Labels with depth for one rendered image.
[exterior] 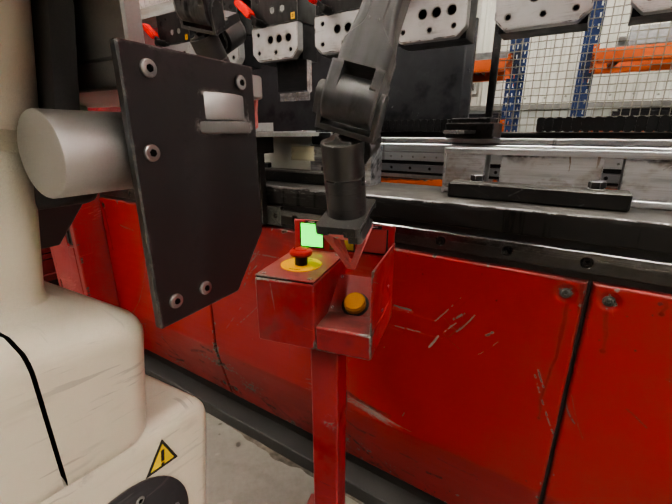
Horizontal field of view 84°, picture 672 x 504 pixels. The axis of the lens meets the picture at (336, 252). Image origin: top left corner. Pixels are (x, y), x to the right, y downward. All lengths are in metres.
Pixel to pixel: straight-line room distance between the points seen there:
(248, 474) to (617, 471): 0.95
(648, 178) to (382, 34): 0.53
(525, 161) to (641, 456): 0.55
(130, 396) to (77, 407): 0.03
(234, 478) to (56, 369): 1.14
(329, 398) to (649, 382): 0.53
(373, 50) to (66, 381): 0.42
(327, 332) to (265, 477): 0.81
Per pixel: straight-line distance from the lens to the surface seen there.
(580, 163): 0.83
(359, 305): 0.64
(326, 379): 0.73
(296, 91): 1.08
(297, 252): 0.64
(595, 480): 0.94
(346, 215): 0.53
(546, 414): 0.87
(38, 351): 0.25
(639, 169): 0.83
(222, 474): 1.38
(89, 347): 0.26
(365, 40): 0.50
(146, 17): 1.51
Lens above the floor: 1.00
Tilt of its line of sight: 18 degrees down
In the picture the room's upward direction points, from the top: straight up
